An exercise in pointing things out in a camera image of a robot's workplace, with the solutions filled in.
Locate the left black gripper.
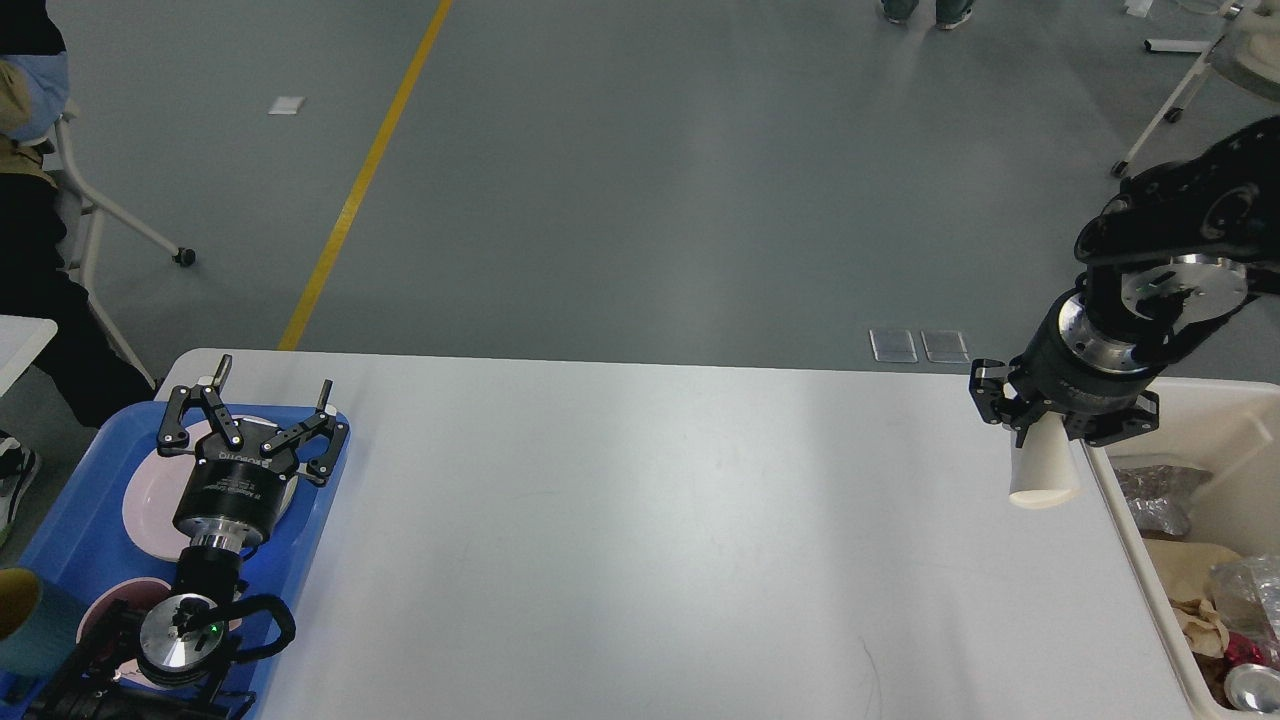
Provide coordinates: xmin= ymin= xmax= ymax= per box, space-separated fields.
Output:
xmin=156 ymin=354 xmax=349 ymax=550

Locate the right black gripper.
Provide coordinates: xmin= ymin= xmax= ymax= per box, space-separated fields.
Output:
xmin=968 ymin=290 xmax=1161 ymax=448

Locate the white paper cup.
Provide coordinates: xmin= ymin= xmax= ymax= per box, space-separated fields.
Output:
xmin=1007 ymin=413 xmax=1082 ymax=510

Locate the pink plate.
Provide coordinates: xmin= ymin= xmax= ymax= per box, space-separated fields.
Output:
xmin=122 ymin=416 xmax=298 ymax=561

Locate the brown paper bag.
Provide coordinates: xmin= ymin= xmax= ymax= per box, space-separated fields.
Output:
xmin=1143 ymin=539 xmax=1243 ymax=602

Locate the pink HOME mug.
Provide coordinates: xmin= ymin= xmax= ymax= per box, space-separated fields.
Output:
xmin=77 ymin=577 xmax=239 ymax=698

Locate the brown paper ball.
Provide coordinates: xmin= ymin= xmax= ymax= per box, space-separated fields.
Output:
xmin=1169 ymin=596 xmax=1230 ymax=659

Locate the crushed red can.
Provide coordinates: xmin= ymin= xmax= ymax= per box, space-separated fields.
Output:
xmin=1222 ymin=632 xmax=1279 ymax=714

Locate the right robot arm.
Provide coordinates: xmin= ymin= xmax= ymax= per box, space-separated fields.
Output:
xmin=968 ymin=117 xmax=1279 ymax=447

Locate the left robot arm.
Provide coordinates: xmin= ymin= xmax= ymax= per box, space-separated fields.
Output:
xmin=3 ymin=356 xmax=351 ymax=719

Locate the right floor outlet plate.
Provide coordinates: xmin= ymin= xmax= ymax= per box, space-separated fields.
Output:
xmin=920 ymin=331 xmax=972 ymax=365

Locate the floor outlet plate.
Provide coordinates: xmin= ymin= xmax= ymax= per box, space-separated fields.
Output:
xmin=920 ymin=331 xmax=972 ymax=365
xmin=868 ymin=328 xmax=919 ymax=364

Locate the crumpled clear plastic wrap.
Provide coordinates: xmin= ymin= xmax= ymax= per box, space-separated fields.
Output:
xmin=1114 ymin=462 xmax=1215 ymax=541

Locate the left floor outlet plate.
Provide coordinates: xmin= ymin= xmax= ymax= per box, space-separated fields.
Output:
xmin=868 ymin=328 xmax=919 ymax=364

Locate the seated person at left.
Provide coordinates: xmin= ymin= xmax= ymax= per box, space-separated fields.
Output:
xmin=0 ymin=0 xmax=159 ymax=530

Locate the white plastic bin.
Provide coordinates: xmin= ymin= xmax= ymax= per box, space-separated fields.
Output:
xmin=1083 ymin=377 xmax=1279 ymax=719

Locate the white side table corner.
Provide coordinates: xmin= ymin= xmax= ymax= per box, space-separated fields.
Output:
xmin=0 ymin=314 xmax=58 ymax=396

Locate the teal mug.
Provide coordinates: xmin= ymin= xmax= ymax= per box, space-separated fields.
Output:
xmin=1 ymin=568 xmax=87 ymax=678

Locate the white rolling stand right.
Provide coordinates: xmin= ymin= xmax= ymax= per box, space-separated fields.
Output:
xmin=1110 ymin=1 xmax=1279 ymax=179

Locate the walking person in jeans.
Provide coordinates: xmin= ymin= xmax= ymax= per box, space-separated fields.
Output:
xmin=878 ymin=0 xmax=977 ymax=29

